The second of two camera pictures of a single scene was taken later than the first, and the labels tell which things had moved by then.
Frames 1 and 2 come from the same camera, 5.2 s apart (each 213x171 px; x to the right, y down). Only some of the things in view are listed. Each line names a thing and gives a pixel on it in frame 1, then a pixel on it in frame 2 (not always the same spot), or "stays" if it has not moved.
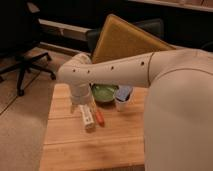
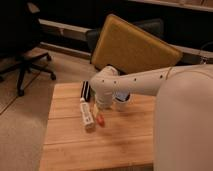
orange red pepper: [100, 117] stays
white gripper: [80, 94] → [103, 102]
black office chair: [19, 33] stays
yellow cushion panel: [119, 39] stays
